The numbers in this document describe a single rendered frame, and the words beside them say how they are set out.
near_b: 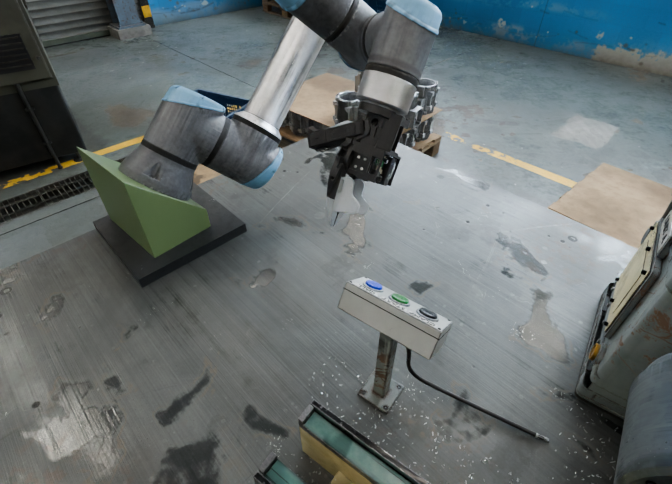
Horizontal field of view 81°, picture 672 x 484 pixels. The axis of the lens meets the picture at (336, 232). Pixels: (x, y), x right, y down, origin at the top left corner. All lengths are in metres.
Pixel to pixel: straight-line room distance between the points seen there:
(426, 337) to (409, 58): 0.42
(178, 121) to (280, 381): 0.67
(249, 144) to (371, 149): 0.56
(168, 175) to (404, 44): 0.69
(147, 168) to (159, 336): 0.41
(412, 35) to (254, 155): 0.62
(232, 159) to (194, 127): 0.12
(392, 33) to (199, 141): 0.62
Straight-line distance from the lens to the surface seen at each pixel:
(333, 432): 0.71
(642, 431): 0.66
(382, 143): 0.65
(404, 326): 0.63
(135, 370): 0.99
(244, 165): 1.14
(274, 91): 1.17
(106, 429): 0.94
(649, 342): 0.84
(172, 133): 1.11
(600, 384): 0.94
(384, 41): 0.67
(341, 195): 0.67
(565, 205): 2.73
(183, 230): 1.16
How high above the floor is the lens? 1.57
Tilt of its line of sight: 41 degrees down
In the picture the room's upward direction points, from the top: straight up
